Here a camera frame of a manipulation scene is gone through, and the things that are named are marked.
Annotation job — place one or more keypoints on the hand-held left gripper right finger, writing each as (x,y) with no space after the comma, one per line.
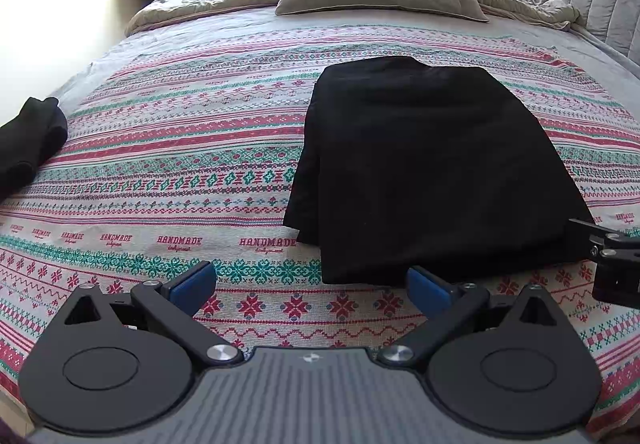
(425,288)

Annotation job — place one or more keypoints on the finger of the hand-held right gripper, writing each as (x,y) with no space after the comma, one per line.
(617,281)
(612,244)

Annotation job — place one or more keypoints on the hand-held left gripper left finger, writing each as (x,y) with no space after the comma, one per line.
(192,286)

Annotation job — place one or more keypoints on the black pants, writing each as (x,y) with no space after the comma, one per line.
(425,164)

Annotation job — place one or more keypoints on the red green patterned blanket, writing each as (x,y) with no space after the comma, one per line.
(175,164)

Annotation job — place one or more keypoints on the folded black garment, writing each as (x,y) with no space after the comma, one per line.
(30,144)

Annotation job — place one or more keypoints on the crumpled beige duvet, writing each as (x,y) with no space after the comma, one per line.
(200,6)

